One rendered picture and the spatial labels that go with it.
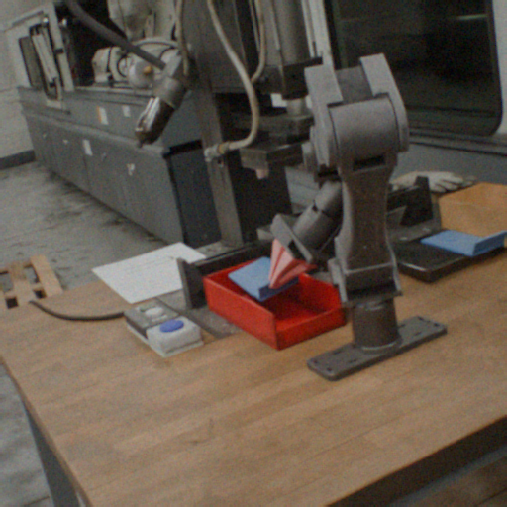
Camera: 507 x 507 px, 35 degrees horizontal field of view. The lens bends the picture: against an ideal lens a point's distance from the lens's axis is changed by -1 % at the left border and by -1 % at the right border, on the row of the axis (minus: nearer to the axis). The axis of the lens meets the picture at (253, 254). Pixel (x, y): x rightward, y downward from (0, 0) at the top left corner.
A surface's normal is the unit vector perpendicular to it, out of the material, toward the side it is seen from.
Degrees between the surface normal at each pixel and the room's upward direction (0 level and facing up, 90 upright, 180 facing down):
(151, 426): 0
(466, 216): 90
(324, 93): 36
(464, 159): 90
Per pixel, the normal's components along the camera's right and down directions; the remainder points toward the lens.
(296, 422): -0.18, -0.94
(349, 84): -0.04, -0.18
